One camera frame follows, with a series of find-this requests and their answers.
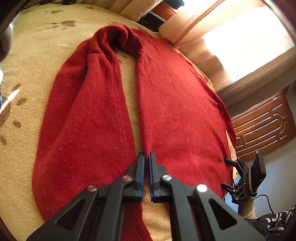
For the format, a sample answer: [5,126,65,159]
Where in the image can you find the red knit sweater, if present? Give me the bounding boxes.
[32,24,236,221]

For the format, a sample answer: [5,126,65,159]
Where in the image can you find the carved wooden cabinet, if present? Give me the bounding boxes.
[232,92,295,163]

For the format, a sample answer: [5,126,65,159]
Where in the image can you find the ribbed peach curtain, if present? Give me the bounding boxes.
[159,1,295,91]

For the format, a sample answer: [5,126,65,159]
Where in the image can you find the black speaker box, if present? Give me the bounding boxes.
[138,1,178,32]

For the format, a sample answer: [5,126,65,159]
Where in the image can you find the teal box on sill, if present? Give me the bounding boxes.
[164,0,185,9]

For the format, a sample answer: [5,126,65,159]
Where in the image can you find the beige patterned curtain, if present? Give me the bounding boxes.
[76,0,163,22]

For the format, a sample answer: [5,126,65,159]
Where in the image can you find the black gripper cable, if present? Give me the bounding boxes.
[250,194,276,215]

